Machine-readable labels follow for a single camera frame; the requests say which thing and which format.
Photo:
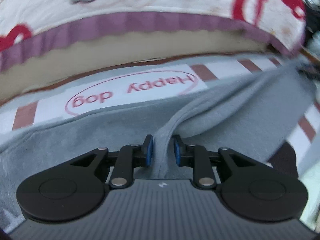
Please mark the beige mattress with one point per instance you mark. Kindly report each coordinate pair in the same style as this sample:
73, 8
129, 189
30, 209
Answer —
100, 52

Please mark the checked printed mat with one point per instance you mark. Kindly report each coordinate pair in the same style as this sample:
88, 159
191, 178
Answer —
150, 85

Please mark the light green cloth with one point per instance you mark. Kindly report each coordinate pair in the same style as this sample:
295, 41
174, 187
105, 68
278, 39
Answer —
310, 180

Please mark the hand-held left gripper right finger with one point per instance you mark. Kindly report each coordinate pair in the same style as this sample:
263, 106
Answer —
177, 152

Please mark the grey fleece sweatshirt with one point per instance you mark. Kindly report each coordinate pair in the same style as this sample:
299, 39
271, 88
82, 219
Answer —
100, 130

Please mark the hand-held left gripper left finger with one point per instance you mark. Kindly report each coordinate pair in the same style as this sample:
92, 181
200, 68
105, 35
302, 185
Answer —
149, 152

